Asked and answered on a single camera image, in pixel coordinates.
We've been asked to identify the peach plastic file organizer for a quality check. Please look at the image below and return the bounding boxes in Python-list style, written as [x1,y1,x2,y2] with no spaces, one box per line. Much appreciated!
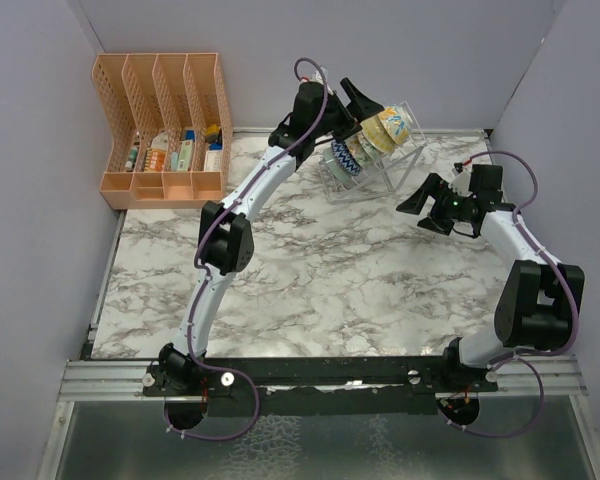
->
[92,53,233,210]

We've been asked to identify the orange white box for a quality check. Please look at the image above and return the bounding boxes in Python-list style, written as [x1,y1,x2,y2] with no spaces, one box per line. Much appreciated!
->
[144,131,169,173]

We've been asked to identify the mint green box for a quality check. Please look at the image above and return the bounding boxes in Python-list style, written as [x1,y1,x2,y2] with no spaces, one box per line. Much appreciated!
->
[170,140,195,172]

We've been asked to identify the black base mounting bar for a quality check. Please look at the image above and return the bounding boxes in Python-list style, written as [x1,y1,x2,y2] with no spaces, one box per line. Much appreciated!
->
[143,352,497,417]

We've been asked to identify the small dark bottle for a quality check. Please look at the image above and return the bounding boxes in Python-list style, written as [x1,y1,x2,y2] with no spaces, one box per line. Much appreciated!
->
[124,141,140,172]

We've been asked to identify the white bowl orange flower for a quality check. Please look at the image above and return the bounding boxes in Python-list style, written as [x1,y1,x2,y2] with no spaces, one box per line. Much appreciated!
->
[356,131,384,162]

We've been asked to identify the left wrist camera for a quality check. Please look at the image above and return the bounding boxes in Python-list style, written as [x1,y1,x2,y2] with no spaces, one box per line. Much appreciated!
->
[310,66,328,84]

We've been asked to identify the teal green bowl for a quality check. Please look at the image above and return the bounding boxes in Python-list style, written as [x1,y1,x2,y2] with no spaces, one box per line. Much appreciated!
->
[323,152,354,189]

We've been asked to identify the blue yellow sun bowl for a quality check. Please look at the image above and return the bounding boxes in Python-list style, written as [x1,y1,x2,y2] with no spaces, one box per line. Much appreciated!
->
[361,115,397,154]

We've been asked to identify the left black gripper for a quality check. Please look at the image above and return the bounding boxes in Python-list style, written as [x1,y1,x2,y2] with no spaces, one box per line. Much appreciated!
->
[310,78,381,142]

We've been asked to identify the blue orange floral bowl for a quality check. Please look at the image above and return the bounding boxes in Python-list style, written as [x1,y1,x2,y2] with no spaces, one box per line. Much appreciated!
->
[378,105,413,146]

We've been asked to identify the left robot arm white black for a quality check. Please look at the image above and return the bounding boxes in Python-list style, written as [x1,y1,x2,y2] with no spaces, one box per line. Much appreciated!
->
[158,78,384,395]

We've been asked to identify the yellow black toy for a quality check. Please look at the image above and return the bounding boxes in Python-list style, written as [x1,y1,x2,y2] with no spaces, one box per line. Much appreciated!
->
[204,124,222,145]

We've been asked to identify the white wire dish rack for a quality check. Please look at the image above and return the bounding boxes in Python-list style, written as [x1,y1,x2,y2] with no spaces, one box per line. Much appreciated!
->
[319,101,427,204]

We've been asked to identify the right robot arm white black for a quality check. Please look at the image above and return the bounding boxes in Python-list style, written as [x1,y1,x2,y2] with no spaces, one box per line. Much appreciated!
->
[396,164,585,391]

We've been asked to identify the white card box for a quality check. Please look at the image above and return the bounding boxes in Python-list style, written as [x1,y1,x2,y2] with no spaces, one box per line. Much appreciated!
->
[204,143,223,172]

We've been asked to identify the aluminium frame rail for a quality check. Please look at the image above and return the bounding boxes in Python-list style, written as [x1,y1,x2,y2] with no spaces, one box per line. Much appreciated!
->
[57,355,588,402]

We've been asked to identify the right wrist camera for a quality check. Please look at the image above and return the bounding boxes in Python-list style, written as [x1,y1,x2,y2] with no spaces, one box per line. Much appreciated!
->
[449,160,472,196]

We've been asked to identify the white bowl orange leaves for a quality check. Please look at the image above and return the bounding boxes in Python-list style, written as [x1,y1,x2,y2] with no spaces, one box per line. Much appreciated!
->
[345,135,371,169]

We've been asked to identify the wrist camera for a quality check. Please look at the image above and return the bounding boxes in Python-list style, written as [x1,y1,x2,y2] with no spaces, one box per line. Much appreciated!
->
[310,66,328,84]
[449,160,472,196]

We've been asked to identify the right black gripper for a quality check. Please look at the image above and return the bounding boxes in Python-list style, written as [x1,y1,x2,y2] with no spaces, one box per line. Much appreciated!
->
[398,173,475,236]

